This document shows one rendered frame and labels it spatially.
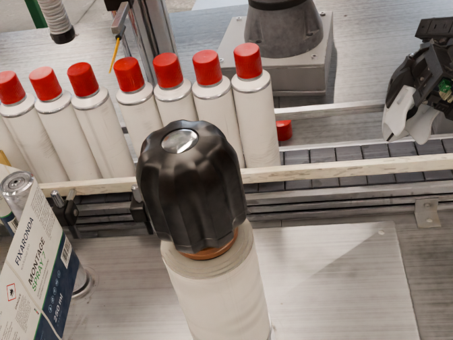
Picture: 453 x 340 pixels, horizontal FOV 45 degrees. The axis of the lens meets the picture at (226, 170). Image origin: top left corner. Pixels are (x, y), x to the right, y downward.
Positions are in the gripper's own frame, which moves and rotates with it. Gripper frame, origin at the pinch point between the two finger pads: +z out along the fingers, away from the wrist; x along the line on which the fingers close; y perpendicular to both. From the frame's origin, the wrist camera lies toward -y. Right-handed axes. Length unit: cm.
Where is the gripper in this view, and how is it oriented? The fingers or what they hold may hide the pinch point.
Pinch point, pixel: (390, 130)
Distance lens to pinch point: 78.8
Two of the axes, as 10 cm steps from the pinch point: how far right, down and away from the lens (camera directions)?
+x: 9.3, 3.0, 2.1
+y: -0.6, 6.8, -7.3
